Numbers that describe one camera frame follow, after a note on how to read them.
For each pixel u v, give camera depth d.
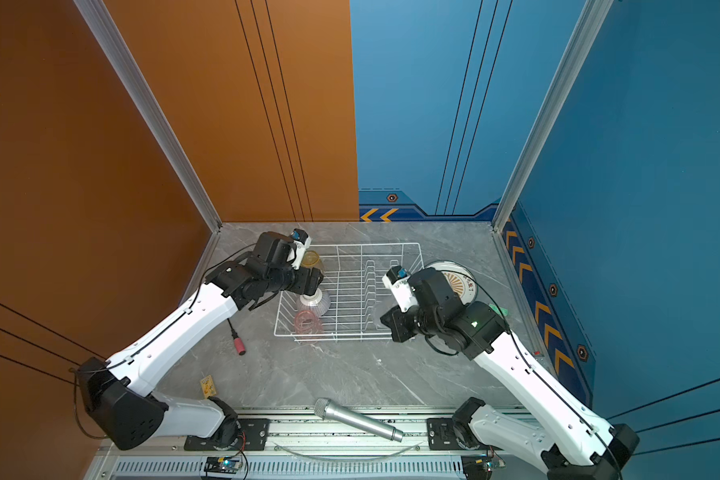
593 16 0.70
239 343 0.89
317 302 0.91
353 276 1.05
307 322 0.84
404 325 0.59
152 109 0.86
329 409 0.75
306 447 0.73
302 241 0.68
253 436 0.74
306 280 0.68
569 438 0.37
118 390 0.39
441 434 0.72
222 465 0.71
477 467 0.70
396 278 0.60
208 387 0.80
